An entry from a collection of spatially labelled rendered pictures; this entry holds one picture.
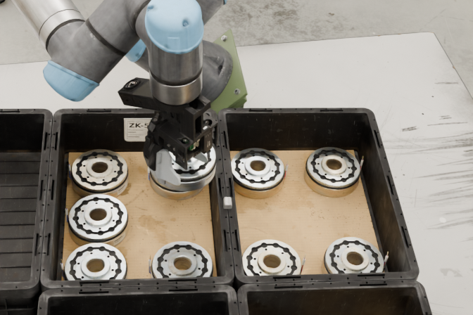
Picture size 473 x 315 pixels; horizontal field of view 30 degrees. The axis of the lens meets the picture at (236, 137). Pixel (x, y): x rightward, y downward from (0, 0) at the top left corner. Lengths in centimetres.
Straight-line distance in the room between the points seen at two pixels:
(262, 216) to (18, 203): 44
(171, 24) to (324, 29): 228
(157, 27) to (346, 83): 100
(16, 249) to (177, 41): 56
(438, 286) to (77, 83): 83
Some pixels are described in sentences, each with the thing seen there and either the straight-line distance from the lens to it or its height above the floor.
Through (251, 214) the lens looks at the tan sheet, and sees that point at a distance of 161.
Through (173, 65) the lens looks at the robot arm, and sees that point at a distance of 120.
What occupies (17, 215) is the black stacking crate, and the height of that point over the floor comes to 83.
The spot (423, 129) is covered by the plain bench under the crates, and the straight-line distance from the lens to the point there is 204.
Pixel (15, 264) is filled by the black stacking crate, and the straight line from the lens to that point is 155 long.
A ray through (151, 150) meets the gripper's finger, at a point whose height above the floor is 109.
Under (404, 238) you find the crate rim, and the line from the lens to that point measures 152.
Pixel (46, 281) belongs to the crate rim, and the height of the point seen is 93.
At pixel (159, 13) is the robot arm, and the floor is 135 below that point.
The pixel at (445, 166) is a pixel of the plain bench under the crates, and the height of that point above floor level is 70.
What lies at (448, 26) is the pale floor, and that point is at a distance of 358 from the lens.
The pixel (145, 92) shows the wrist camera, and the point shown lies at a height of 116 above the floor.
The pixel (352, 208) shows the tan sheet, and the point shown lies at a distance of 165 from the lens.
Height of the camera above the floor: 206
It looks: 45 degrees down
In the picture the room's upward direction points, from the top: 7 degrees clockwise
